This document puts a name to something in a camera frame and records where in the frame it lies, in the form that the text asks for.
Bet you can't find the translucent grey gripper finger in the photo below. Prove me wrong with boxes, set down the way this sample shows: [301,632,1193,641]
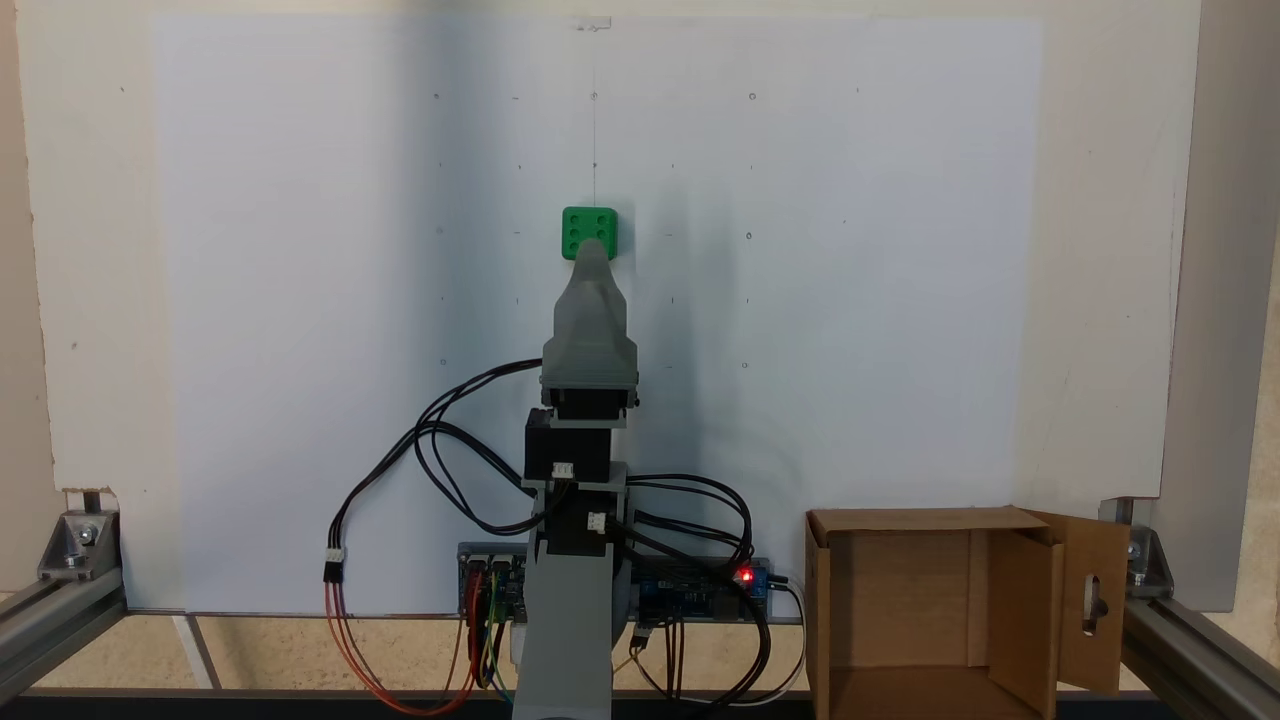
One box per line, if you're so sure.
[540,238,640,389]

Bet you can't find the green dice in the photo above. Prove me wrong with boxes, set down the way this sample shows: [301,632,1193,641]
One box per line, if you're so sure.
[560,205,619,263]

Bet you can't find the blue circuit board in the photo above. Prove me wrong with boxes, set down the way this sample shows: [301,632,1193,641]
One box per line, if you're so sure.
[633,556,774,625]

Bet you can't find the large white paper sheet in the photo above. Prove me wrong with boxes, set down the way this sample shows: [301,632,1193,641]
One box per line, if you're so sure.
[150,14,1047,617]

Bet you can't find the brown cardboard box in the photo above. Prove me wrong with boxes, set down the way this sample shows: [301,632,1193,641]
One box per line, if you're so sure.
[804,505,1132,720]

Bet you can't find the horizontal aluminium profile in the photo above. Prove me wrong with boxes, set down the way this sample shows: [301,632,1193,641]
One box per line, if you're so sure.
[0,572,130,703]
[1119,597,1280,720]

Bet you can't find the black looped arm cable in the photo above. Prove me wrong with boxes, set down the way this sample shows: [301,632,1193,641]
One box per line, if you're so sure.
[412,418,547,538]

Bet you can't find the circuit board with jumper wires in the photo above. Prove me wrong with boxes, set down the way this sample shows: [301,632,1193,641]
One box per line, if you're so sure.
[457,542,530,620]

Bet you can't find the coloured jumper wires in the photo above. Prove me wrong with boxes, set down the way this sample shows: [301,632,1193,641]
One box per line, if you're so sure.
[464,568,517,703]

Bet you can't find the black cable with white connector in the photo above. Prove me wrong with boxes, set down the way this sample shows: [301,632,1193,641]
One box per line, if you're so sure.
[322,357,547,587]

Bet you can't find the orange wires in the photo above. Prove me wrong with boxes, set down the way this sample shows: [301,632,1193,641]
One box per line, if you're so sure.
[324,580,483,717]

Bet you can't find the aluminium corner bracket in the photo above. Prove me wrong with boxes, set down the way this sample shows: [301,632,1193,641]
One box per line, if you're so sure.
[1124,524,1177,602]
[37,509,122,584]

